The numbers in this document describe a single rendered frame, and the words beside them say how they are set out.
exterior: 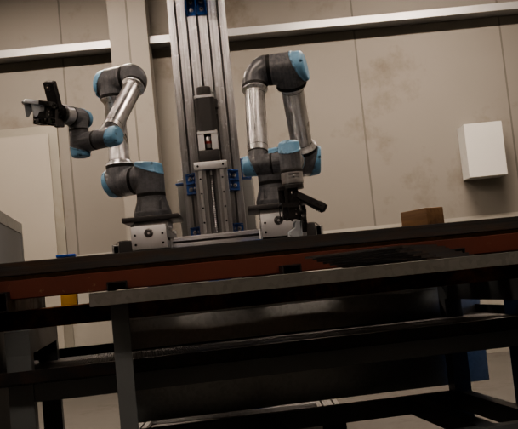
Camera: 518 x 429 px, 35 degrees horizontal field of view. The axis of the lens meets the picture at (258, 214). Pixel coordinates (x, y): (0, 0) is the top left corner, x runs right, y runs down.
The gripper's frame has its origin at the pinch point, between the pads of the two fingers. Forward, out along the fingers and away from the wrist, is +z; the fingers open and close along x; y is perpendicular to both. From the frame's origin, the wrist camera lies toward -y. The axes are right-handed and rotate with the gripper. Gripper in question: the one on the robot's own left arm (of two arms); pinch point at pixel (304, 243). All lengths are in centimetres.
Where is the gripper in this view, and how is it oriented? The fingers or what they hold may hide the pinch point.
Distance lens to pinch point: 282.8
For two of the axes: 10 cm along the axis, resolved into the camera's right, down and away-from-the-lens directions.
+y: -9.8, 0.9, -1.5
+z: 1.0, 9.9, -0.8
